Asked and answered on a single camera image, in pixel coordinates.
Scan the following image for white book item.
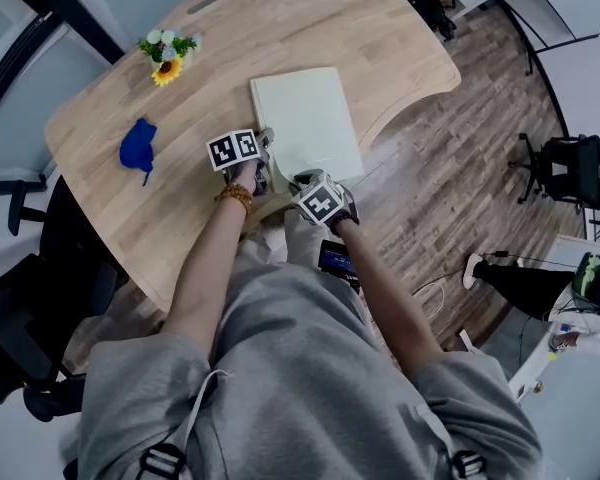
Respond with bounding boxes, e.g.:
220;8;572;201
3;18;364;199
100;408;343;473
249;66;366;195

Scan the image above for white desk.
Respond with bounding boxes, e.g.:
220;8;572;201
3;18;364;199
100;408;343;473
508;234;600;480

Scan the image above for black bag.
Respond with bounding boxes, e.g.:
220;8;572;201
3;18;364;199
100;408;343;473
398;0;459;43

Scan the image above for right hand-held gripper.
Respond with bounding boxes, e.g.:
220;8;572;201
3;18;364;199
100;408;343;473
286;168;359;228

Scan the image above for artificial flower bouquet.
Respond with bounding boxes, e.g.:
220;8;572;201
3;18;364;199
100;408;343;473
138;28;204;88

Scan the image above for grey sweatshirt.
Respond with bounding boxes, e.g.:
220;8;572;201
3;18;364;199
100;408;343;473
76;245;545;480

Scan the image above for person's left forearm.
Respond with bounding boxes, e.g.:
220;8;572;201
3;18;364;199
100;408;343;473
158;191;254;365

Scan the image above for black mesh office chair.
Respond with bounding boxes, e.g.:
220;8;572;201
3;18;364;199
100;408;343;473
508;132;600;214

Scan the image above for black strap buckle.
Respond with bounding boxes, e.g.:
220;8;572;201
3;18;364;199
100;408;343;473
451;449;488;480
137;442;187;480

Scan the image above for blue cloth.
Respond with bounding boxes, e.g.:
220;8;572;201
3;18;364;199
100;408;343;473
118;117;158;188

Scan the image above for wooden bead bracelet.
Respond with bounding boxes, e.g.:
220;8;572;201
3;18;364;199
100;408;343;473
214;182;254;218

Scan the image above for person's right forearm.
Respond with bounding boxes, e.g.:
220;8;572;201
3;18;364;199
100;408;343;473
336;217;445;375

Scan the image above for white cable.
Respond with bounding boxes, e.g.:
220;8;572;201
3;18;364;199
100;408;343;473
412;275;447;322

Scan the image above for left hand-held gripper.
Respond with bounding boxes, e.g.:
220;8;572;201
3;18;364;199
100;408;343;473
205;126;277;198

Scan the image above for person's left hand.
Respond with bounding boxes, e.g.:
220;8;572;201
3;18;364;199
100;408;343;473
227;159;259;195

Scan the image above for light grey trousers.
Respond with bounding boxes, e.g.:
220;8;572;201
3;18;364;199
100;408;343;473
238;208;339;269

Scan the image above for black bead bracelet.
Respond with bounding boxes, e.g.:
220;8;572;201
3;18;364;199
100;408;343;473
328;211;361;237

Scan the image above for black phone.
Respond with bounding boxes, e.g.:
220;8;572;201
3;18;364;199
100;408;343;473
318;239;362;292

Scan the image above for white drawstring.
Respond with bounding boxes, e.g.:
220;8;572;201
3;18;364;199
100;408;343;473
178;367;237;452

